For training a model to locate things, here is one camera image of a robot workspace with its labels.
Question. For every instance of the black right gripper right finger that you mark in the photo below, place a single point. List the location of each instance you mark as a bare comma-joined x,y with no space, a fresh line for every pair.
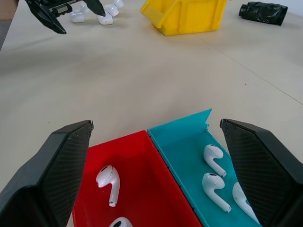
267,170

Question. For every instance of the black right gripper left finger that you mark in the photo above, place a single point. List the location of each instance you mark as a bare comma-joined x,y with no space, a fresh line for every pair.
47,179

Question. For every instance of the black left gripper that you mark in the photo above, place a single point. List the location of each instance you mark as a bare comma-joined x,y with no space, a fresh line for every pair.
60,10

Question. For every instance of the yellow plastic bin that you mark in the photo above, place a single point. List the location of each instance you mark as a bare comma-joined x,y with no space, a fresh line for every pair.
189,14

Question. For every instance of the teal plastic tray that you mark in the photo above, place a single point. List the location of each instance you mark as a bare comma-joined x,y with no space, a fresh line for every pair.
189,156

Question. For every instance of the red plastic tray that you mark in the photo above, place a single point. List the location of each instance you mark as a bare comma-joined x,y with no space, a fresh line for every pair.
144,179

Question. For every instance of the black rolled plastic bag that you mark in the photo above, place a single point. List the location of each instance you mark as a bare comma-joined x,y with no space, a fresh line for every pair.
262,13

